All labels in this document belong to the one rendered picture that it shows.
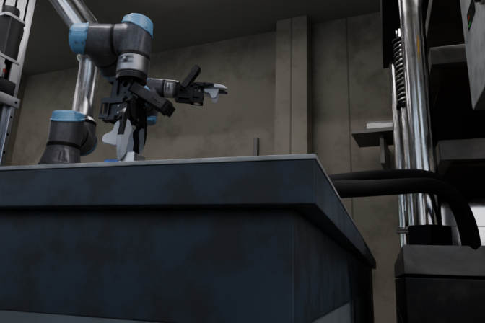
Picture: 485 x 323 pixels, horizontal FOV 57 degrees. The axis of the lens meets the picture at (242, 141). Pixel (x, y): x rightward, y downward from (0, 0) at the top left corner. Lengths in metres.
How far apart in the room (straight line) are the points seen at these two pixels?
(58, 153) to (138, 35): 0.70
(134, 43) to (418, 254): 0.78
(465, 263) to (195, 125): 3.88
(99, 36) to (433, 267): 0.90
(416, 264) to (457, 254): 0.08
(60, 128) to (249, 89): 3.04
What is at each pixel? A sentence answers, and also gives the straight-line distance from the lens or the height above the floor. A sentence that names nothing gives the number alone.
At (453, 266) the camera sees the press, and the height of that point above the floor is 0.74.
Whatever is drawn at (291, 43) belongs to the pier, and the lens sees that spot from 4.38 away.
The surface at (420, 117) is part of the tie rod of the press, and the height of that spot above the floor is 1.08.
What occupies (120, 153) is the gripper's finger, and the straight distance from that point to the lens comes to 1.00.
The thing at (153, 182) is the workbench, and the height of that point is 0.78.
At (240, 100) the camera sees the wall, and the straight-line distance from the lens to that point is 4.53.
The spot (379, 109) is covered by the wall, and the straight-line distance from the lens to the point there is 4.11.
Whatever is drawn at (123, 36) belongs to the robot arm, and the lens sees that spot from 1.12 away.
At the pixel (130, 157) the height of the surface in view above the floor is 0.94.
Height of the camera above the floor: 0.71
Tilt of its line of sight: 17 degrees up
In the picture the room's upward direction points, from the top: 2 degrees clockwise
